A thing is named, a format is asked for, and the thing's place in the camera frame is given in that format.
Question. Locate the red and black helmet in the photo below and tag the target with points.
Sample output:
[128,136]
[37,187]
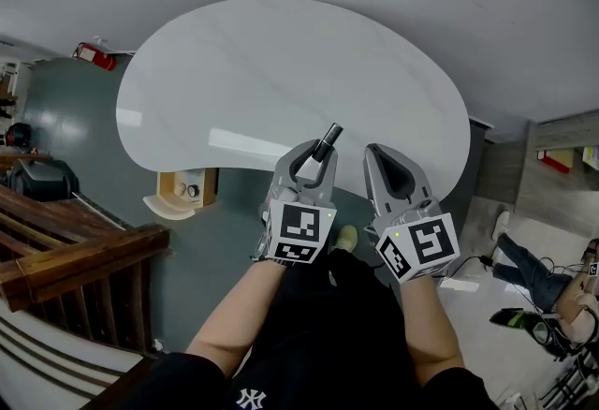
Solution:
[18,136]

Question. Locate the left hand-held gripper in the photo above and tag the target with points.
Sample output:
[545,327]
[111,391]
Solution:
[299,230]

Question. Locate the black bulky bag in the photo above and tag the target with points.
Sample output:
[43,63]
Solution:
[42,181]

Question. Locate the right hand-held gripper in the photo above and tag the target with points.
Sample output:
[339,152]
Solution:
[426,244]

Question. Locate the person's left forearm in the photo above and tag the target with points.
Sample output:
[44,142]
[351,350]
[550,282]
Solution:
[224,324]

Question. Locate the white paper sheet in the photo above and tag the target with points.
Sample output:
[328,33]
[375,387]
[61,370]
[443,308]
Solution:
[461,285]

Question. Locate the red flat box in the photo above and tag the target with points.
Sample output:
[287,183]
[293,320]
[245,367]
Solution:
[557,162]

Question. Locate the brown wooden stair railing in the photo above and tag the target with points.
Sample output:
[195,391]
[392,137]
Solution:
[93,253]

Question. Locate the small white round jar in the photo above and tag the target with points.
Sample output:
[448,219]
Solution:
[180,188]

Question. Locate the white kidney-shaped table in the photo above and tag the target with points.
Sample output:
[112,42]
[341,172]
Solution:
[257,85]

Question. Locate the yellow box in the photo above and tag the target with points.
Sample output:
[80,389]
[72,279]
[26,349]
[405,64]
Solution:
[592,155]

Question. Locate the red fire extinguisher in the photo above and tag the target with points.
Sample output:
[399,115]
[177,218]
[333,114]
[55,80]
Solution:
[100,59]

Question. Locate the small black rectangular object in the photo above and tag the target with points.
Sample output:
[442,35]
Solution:
[329,139]

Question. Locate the person's right forearm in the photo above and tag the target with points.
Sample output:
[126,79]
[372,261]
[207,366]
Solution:
[430,333]

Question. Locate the grey wooden shelf unit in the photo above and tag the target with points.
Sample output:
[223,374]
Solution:
[538,183]

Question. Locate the black metal stand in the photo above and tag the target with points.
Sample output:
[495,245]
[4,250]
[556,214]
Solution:
[578,370]

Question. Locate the person's black clothing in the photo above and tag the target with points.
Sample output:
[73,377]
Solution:
[327,352]

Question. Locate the white curved staircase side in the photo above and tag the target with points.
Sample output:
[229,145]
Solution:
[37,352]

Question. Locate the black green device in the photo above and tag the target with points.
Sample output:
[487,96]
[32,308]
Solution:
[510,319]

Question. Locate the person's pale shoe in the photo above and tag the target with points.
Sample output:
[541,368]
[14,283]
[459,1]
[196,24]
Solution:
[347,239]

